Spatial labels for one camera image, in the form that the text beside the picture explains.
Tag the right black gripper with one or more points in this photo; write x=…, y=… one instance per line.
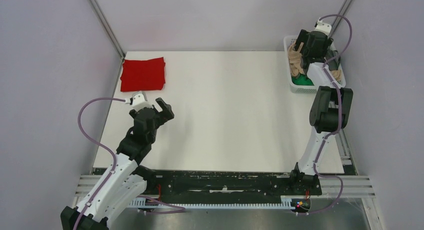
x=303, y=38

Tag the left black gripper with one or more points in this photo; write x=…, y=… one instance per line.
x=167, y=113

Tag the beige t shirt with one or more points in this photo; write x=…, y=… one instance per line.
x=294, y=59

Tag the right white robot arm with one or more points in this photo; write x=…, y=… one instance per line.
x=330, y=109

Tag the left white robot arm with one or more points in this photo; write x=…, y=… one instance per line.
x=125, y=178

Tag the green t shirt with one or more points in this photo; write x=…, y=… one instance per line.
x=302, y=80

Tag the folded red t shirt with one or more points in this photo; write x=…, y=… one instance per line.
x=143, y=75

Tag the white plastic laundry basket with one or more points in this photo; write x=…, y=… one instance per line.
x=287, y=41

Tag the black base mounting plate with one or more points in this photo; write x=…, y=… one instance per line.
x=226, y=187

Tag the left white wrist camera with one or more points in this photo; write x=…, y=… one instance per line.
x=139, y=101

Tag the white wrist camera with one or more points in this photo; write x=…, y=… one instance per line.
x=139, y=101
x=323, y=27

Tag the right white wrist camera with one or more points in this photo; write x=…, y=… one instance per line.
x=323, y=27

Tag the right aluminium frame post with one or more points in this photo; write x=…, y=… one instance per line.
x=342, y=11

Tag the aluminium frame post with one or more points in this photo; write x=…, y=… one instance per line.
x=342, y=11
x=107, y=28

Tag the white slotted cable duct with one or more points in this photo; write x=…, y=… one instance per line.
x=284, y=204

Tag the right aluminium table rail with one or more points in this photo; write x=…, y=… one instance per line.
x=345, y=154

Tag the left aluminium frame post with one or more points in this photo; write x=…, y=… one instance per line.
x=107, y=28

